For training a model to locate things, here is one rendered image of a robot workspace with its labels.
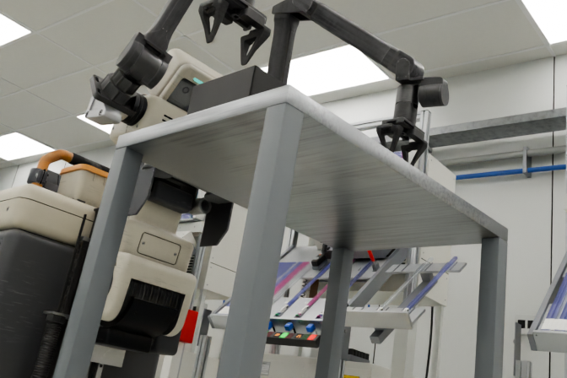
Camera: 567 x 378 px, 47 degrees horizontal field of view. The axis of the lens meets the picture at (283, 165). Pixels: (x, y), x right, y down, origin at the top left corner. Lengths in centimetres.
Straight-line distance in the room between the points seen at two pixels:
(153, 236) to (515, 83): 377
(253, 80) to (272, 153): 25
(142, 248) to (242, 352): 84
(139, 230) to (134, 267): 10
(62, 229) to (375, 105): 403
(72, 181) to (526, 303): 317
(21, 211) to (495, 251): 115
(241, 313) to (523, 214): 384
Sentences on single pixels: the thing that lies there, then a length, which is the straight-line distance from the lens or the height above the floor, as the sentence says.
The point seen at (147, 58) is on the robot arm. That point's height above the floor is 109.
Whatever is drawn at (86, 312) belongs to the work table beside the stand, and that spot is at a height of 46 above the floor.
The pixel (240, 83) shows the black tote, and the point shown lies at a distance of 117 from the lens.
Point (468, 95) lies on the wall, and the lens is 516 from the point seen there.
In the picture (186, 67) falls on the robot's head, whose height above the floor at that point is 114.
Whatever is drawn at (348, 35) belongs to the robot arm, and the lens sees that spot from 179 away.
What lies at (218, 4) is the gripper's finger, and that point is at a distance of 122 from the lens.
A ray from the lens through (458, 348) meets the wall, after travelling 456.
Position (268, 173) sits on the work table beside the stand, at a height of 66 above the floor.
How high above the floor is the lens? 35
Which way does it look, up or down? 21 degrees up
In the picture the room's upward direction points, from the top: 10 degrees clockwise
